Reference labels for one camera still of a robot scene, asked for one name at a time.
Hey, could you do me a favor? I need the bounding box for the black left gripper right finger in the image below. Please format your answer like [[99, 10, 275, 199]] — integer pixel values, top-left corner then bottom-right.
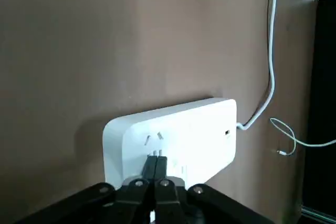
[[154, 155, 274, 224]]

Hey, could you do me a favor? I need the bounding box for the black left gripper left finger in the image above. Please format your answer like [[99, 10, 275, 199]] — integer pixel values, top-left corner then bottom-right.
[[10, 154, 158, 224]]

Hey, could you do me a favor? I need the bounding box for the white power strip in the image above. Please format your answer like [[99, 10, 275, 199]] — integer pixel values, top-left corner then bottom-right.
[[102, 97, 238, 190]]

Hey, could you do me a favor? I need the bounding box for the thin white charger cable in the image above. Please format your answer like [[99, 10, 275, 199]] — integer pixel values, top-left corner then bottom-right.
[[269, 118, 336, 157]]

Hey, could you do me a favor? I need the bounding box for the thick white power strip cable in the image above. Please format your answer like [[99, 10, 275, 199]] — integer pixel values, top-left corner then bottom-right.
[[236, 0, 278, 131]]

